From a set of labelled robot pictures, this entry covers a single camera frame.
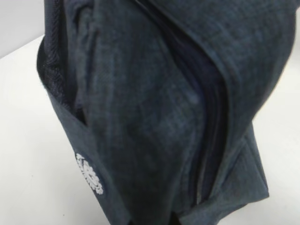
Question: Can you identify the dark blue lunch bag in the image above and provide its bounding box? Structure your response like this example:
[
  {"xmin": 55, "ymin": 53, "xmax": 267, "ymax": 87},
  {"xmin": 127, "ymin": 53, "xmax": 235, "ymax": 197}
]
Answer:
[{"xmin": 37, "ymin": 0, "xmax": 300, "ymax": 225}]

